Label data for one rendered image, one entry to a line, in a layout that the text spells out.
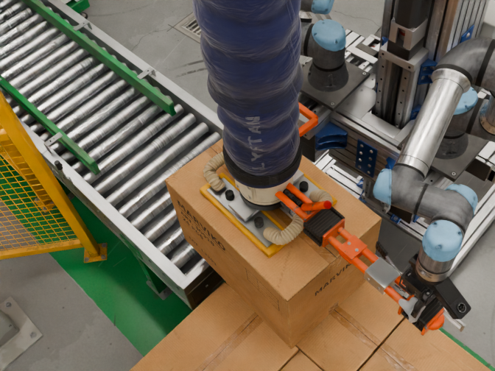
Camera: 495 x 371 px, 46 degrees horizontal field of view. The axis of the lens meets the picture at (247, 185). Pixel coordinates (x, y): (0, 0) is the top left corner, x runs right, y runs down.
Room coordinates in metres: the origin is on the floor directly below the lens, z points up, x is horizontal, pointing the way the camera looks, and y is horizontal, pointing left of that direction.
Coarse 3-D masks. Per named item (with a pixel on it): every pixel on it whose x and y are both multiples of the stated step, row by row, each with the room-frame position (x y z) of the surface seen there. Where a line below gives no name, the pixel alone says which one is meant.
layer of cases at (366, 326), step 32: (224, 288) 0.99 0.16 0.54; (192, 320) 0.88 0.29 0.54; (224, 320) 0.86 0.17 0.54; (256, 320) 0.84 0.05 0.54; (352, 320) 0.78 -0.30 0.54; (384, 320) 0.76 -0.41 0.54; (160, 352) 0.78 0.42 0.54; (192, 352) 0.76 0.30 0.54; (224, 352) 0.74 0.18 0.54; (256, 352) 0.72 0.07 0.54; (288, 352) 0.70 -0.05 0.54; (320, 352) 0.68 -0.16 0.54; (352, 352) 0.66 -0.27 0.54; (384, 352) 0.64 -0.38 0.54; (416, 352) 0.63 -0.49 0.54; (448, 352) 0.61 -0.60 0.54
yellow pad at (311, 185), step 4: (304, 176) 1.08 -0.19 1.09; (308, 176) 1.08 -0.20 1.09; (300, 180) 1.06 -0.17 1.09; (304, 180) 1.06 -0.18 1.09; (308, 180) 1.06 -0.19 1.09; (312, 180) 1.06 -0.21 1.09; (296, 184) 1.05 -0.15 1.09; (300, 184) 1.03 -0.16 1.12; (304, 184) 1.03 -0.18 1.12; (308, 184) 1.03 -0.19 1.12; (312, 184) 1.04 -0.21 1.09; (316, 184) 1.04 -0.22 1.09; (300, 188) 1.02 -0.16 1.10; (304, 188) 1.01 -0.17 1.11; (308, 188) 1.02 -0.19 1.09; (312, 188) 1.02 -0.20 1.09; (316, 188) 1.02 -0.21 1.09; (320, 188) 1.02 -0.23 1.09; (304, 192) 1.01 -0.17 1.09; (308, 192) 1.01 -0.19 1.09; (328, 192) 1.00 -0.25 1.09; (308, 196) 1.00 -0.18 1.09; (332, 196) 0.99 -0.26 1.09; (336, 200) 0.97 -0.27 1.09
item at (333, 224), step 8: (312, 216) 0.85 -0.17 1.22; (320, 216) 0.84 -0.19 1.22; (328, 216) 0.84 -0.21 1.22; (336, 216) 0.83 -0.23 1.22; (344, 216) 0.83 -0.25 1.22; (304, 224) 0.82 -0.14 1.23; (312, 224) 0.82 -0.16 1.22; (320, 224) 0.82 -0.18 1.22; (328, 224) 0.82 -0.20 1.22; (336, 224) 0.81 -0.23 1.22; (344, 224) 0.81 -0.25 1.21; (304, 232) 0.82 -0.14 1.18; (312, 232) 0.79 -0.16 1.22; (320, 232) 0.79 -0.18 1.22; (328, 232) 0.78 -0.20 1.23; (336, 232) 0.79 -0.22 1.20; (312, 240) 0.79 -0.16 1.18; (320, 240) 0.77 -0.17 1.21
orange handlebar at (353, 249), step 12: (300, 108) 1.26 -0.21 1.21; (312, 120) 1.20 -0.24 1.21; (300, 132) 1.16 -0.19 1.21; (300, 192) 0.94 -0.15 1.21; (288, 204) 0.91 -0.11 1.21; (300, 216) 0.86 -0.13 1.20; (336, 240) 0.76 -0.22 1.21; (348, 240) 0.76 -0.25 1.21; (360, 240) 0.75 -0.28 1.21; (348, 252) 0.72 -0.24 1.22; (360, 252) 0.72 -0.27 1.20; (372, 252) 0.71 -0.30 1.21; (360, 264) 0.68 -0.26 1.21; (396, 300) 0.57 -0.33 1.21; (432, 324) 0.49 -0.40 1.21
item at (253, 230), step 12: (228, 180) 1.11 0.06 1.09; (204, 192) 1.08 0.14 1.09; (216, 192) 1.07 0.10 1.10; (228, 192) 1.04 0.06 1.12; (216, 204) 1.03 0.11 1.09; (228, 216) 0.97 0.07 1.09; (252, 216) 0.95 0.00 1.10; (264, 216) 0.95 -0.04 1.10; (240, 228) 0.92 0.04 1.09; (252, 228) 0.91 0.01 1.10; (264, 228) 0.91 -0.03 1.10; (276, 228) 0.90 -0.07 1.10; (252, 240) 0.88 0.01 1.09; (264, 240) 0.87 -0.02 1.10; (264, 252) 0.83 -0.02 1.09
